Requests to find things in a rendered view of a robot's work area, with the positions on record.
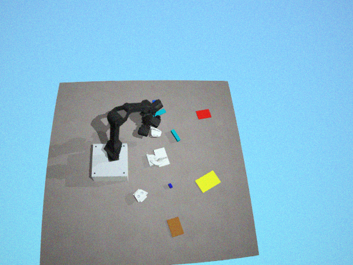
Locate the cyan rectangular block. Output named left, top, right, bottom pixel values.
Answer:
left=171, top=129, right=181, bottom=142

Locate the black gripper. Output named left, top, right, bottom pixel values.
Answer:
left=138, top=112, right=156, bottom=137

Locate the red flat rectangular plate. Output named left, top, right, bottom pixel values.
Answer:
left=196, top=109, right=212, bottom=119

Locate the yellow rectangular plate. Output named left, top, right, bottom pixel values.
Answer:
left=196, top=171, right=220, bottom=193

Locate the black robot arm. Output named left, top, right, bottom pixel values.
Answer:
left=103, top=99, right=163, bottom=162

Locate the orange rectangular block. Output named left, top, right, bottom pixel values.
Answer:
left=167, top=217, right=184, bottom=238

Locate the cyan flat bar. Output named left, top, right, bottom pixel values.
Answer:
left=155, top=109, right=166, bottom=116

